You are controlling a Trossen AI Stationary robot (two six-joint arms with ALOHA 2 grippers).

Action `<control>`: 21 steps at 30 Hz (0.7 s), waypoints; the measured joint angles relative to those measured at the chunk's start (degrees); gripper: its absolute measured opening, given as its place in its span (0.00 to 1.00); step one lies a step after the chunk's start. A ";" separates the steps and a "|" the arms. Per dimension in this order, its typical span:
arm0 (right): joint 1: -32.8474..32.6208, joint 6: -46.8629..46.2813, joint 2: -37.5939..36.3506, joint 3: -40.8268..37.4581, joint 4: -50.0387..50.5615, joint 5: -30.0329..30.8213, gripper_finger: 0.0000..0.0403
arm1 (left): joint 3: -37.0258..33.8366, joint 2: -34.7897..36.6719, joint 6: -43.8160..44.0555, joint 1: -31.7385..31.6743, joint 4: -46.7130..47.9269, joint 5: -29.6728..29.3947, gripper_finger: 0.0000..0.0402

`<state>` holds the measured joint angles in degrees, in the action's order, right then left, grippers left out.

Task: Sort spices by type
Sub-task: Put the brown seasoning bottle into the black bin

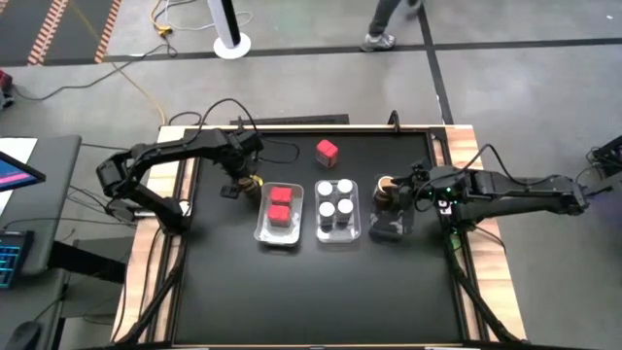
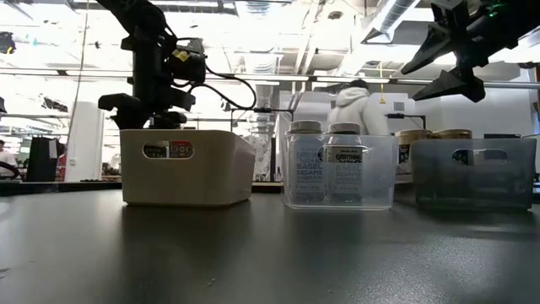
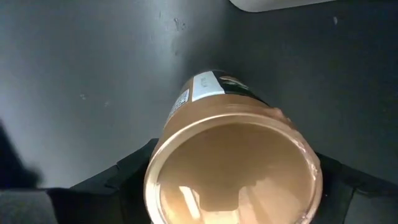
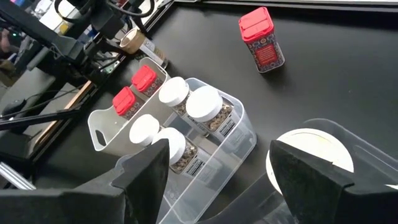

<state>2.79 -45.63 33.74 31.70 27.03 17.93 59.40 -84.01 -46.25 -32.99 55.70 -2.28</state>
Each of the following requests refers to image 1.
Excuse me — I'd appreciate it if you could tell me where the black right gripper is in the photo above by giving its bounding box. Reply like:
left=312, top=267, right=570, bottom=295
left=388, top=167, right=470, bottom=210

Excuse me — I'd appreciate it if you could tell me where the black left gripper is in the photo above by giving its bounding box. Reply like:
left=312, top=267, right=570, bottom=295
left=221, top=131, right=266, bottom=194

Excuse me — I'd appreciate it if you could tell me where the white opaque plastic bin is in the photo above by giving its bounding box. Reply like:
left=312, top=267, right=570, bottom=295
left=253, top=181, right=306, bottom=247

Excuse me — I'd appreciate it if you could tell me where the smoky grey transparent bin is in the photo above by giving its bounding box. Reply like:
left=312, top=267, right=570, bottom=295
left=367, top=177, right=414, bottom=242

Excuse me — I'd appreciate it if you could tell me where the clear plastic bin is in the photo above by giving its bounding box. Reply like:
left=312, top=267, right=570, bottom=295
left=314, top=179, right=363, bottom=244

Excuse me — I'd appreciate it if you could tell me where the wooden table border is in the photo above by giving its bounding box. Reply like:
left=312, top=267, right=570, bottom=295
left=110, top=123, right=529, bottom=350

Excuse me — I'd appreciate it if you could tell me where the black flat bar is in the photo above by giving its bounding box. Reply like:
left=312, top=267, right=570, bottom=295
left=229, top=113, right=351, bottom=126

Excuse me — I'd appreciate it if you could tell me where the white and black pole stand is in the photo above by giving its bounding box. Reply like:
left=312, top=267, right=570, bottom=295
left=207, top=0, right=253, bottom=60

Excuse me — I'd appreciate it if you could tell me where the person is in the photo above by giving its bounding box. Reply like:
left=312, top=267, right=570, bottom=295
left=359, top=0, right=425, bottom=53

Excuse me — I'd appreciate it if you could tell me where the black desk support bar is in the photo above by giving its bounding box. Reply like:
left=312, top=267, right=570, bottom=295
left=48, top=240, right=128, bottom=286

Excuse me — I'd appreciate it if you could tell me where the grey desk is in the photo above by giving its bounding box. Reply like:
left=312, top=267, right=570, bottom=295
left=0, top=134, right=83, bottom=350

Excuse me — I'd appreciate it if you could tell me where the black equipment cart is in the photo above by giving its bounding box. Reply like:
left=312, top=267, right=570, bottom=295
left=576, top=134, right=622, bottom=199

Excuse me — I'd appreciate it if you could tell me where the orange-striped black floor mat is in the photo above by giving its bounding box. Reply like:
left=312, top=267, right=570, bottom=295
left=0, top=0, right=122, bottom=67

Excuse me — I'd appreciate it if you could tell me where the computer monitor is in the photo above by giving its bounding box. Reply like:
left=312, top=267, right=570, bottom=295
left=0, top=150, right=48, bottom=193

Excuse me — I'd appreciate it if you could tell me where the white paper sheet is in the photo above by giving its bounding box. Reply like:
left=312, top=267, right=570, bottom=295
left=0, top=137, right=39, bottom=210

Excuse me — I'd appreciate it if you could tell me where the backlit keyboard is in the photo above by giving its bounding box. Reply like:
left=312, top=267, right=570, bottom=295
left=0, top=229, right=35, bottom=291

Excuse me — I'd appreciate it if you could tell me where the red and black device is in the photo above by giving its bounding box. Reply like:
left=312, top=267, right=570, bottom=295
left=0, top=69, right=15, bottom=109

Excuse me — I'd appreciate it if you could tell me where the black computer mouse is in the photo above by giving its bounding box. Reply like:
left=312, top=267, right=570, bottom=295
left=0, top=318, right=43, bottom=350

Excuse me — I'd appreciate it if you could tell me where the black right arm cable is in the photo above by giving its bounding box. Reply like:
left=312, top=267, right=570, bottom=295
left=415, top=143, right=519, bottom=215

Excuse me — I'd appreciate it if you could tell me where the black frame strut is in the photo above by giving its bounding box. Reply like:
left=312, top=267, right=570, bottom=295
left=115, top=231, right=191, bottom=347
left=444, top=227, right=517, bottom=344

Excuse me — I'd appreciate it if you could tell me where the yellow floor cable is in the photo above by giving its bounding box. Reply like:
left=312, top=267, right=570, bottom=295
left=72, top=0, right=169, bottom=125

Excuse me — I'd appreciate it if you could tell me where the white floor cable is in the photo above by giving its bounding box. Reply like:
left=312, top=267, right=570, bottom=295
left=167, top=0, right=254, bottom=31

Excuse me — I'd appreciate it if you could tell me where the yellow extension cord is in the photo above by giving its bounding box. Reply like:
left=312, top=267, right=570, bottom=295
left=149, top=0, right=174, bottom=38

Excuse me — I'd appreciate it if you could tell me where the black floor cable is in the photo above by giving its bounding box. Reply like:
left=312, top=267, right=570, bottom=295
left=13, top=42, right=179, bottom=103

